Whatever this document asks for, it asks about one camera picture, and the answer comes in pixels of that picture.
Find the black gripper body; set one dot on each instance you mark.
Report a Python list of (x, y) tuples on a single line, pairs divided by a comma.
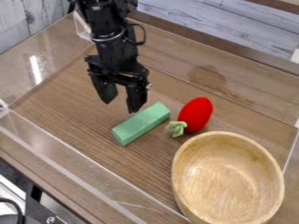
[(120, 74)]

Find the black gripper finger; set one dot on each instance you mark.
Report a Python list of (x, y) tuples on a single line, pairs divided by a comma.
[(136, 96), (106, 88)]

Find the green rectangular block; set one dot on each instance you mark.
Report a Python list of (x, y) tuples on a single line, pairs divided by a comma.
[(140, 123)]

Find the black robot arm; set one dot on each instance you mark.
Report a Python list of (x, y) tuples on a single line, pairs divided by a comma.
[(112, 33)]

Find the brown wooden bowl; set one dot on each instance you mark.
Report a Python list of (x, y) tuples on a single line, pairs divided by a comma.
[(227, 180)]

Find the red plush strawberry toy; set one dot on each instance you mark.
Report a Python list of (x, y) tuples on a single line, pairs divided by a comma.
[(192, 118)]

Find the clear acrylic corner bracket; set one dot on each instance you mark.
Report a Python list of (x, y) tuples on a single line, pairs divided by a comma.
[(82, 27)]

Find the clear acrylic tray wall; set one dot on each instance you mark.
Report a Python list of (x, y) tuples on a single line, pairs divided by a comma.
[(56, 126)]

